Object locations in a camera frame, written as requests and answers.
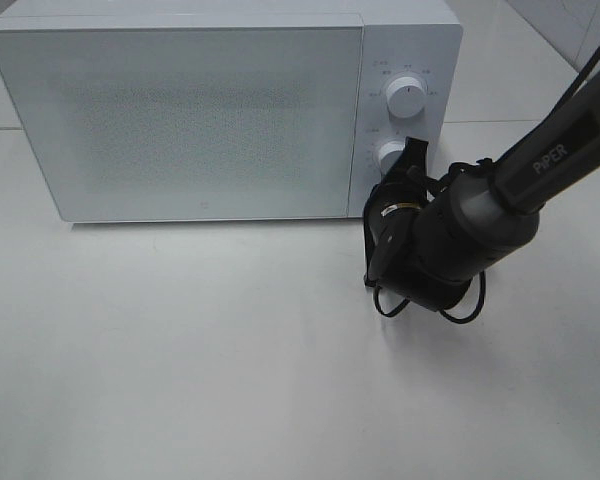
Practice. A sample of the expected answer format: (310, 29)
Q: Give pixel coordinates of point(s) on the white microwave door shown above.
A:
(168, 125)

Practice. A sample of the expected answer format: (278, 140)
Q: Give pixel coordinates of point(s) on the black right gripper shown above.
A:
(388, 223)

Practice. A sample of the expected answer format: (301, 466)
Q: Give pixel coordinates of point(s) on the white timer knob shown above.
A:
(388, 153)

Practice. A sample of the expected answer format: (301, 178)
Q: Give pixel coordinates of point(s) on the white microwave oven body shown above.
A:
(398, 37)

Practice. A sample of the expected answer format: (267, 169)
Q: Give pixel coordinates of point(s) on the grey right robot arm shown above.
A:
(426, 239)

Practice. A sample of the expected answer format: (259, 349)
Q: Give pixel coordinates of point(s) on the white upper power knob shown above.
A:
(405, 96)

